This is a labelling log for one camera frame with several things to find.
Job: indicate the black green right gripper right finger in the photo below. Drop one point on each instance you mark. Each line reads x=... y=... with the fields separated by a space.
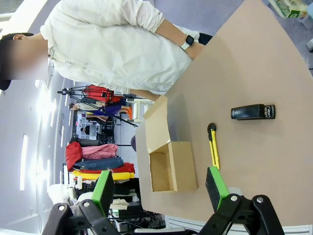
x=217 y=191

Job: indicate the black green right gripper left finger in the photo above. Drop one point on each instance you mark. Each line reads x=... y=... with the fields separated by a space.
x=104 y=191

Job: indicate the brown cardboard box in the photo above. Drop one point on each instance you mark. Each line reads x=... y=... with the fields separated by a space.
x=183 y=166

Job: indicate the black stapler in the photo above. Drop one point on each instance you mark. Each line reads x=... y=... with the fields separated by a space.
x=247 y=112

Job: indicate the person's left forearm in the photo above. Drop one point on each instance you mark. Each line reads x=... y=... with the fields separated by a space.
x=171 y=30

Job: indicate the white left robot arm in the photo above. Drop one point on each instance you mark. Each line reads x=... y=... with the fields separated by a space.
x=58 y=193

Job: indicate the person's right forearm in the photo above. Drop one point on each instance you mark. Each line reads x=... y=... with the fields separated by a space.
x=144 y=94

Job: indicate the person's left hand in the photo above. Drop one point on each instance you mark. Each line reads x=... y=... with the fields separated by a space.
x=196 y=51

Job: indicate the yellow folded cloth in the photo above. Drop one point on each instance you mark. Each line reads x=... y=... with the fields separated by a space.
x=97 y=175

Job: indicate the blue jeans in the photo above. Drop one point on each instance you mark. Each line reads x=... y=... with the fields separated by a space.
x=100 y=163

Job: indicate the red folded cloth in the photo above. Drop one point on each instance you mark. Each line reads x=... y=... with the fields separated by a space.
x=122 y=168

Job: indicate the yellow black utility knife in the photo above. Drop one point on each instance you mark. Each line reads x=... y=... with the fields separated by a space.
x=214 y=151

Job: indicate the pink garment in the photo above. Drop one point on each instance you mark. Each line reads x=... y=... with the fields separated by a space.
x=100 y=151

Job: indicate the red garment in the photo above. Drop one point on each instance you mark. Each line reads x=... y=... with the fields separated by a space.
x=73 y=155

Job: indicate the dark purple object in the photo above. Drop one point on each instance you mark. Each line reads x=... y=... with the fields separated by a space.
x=133 y=144

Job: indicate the orange plastic stool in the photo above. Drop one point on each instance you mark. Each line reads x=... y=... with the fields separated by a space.
x=128 y=112

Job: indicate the person in white jacket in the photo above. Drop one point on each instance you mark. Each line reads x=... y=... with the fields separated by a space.
x=110 y=54

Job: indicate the white smartwatch black face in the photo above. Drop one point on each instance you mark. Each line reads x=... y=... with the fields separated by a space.
x=188 y=40

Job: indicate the green white carton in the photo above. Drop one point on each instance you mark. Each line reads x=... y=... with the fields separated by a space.
x=286 y=8

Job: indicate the black camera tripod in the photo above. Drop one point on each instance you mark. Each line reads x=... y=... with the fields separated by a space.
x=64 y=92

